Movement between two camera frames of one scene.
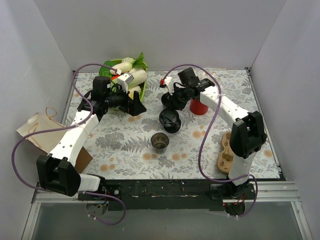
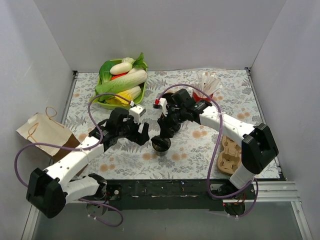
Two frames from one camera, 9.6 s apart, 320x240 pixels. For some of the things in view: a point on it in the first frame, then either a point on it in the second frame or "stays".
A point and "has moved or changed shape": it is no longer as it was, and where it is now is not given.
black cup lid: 174,128 has moved or changed shape
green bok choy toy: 139,61 to 105,74
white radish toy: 124,67 stays
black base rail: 170,195 stays
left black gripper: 130,104 to 136,130
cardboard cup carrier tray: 225,160 stays
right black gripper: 175,96 to 166,122
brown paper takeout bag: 46,140 stays
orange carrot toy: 114,77 stays
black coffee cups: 166,99 stays
